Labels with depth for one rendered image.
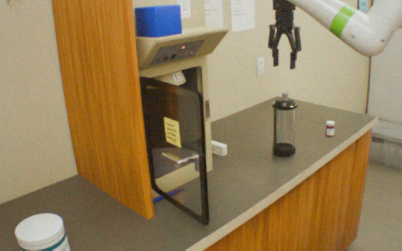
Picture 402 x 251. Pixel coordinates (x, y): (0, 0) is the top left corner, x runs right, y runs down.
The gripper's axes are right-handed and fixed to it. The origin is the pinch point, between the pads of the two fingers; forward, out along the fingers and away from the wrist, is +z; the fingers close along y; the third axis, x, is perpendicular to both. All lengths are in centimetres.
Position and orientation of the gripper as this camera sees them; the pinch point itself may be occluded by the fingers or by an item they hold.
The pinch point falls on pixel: (284, 60)
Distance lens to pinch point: 157.0
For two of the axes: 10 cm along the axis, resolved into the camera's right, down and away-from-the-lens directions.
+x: -7.1, 2.7, -6.5
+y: -7.1, -2.1, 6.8
